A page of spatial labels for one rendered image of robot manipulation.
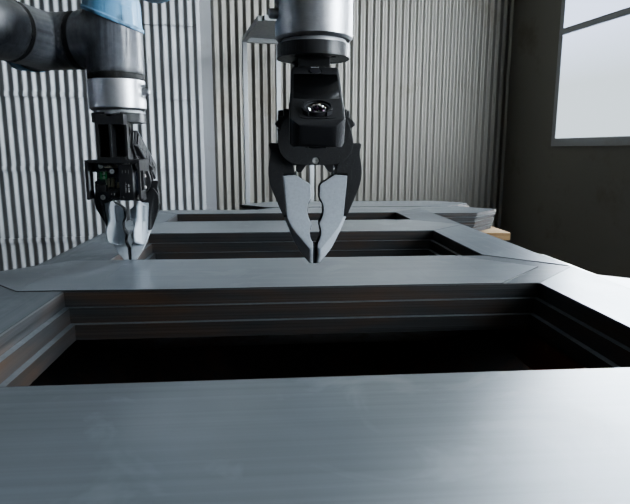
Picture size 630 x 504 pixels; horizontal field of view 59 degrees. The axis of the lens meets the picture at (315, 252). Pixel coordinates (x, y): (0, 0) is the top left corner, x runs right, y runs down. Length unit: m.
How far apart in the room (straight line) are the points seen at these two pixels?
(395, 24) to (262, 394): 3.91
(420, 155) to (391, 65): 0.67
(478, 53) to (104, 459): 4.24
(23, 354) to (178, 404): 0.24
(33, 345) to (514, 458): 0.45
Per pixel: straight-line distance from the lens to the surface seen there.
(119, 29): 0.81
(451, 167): 4.29
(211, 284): 0.68
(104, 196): 0.80
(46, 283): 0.74
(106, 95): 0.80
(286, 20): 0.55
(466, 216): 1.66
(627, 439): 0.37
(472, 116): 4.37
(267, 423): 0.34
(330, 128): 0.45
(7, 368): 0.56
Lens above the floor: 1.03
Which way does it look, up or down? 10 degrees down
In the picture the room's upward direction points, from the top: straight up
